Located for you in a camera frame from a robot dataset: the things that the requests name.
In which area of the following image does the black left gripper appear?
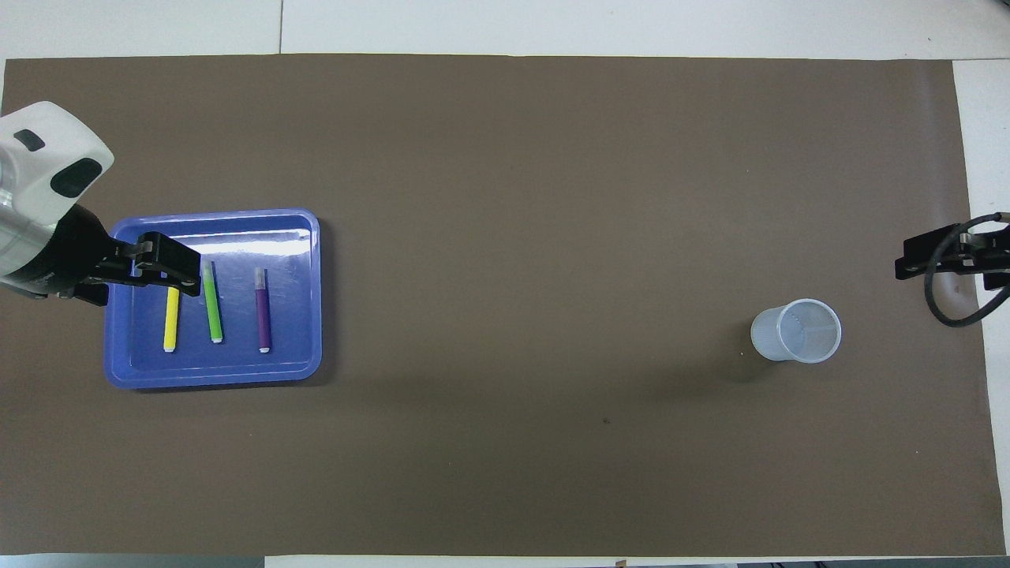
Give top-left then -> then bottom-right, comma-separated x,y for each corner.
0,204 -> 202,307

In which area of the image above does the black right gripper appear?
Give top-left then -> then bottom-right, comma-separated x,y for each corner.
894,223 -> 1010,290

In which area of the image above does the yellow pen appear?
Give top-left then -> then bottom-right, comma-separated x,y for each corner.
163,286 -> 181,353

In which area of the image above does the green pen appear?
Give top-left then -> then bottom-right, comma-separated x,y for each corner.
202,260 -> 224,345

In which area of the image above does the purple pen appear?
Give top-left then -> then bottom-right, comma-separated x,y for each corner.
254,267 -> 273,353

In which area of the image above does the blue plastic tray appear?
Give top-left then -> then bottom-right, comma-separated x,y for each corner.
104,207 -> 324,390

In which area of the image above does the translucent plastic cup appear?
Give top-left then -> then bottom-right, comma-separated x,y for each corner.
750,298 -> 843,364

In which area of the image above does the brown table mat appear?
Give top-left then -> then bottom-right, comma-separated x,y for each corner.
0,54 -> 1007,557

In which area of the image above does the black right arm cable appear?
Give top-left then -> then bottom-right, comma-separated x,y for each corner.
923,211 -> 1010,329

